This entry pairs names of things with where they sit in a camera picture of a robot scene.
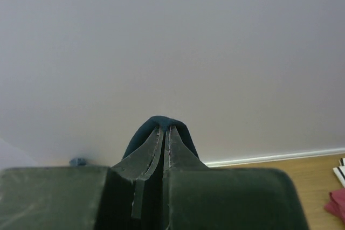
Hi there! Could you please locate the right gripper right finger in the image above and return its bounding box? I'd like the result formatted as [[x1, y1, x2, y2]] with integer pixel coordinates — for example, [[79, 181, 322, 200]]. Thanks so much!
[[163, 127, 309, 229]]

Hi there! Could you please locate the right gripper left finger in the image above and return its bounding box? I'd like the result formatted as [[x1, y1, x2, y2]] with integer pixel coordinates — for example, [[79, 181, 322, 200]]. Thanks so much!
[[1, 128, 164, 229]]

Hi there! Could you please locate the navy basketball jersey tank top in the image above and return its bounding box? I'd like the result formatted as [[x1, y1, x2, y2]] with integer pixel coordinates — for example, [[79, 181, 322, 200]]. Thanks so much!
[[122, 116, 199, 159]]

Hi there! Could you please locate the folded red tank top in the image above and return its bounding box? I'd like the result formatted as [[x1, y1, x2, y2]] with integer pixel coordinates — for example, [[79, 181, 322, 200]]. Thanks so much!
[[324, 188, 344, 222]]

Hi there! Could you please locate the folded striped tank top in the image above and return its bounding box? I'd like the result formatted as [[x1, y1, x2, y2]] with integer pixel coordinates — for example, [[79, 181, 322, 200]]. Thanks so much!
[[333, 158, 345, 187]]

